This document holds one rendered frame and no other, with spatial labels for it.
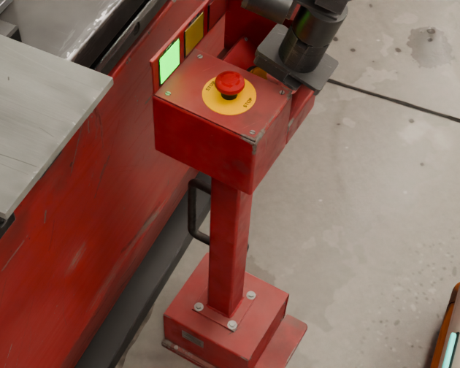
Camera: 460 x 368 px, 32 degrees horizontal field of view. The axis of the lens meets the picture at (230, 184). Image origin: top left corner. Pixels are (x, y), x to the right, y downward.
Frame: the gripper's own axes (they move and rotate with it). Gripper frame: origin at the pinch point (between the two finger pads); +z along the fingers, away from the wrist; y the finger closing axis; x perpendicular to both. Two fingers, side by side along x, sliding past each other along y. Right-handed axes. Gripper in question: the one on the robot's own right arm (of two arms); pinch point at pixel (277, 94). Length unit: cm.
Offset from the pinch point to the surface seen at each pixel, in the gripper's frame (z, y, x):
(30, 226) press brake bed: 6.7, 15.8, 35.6
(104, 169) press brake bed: 14.4, 15.2, 18.3
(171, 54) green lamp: -7.3, 13.6, 10.4
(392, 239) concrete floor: 64, -36, -37
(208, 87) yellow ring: -4.9, 7.5, 9.8
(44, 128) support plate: -25.6, 12.8, 40.4
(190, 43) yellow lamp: -5.6, 13.1, 5.7
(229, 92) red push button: -8.2, 4.3, 11.0
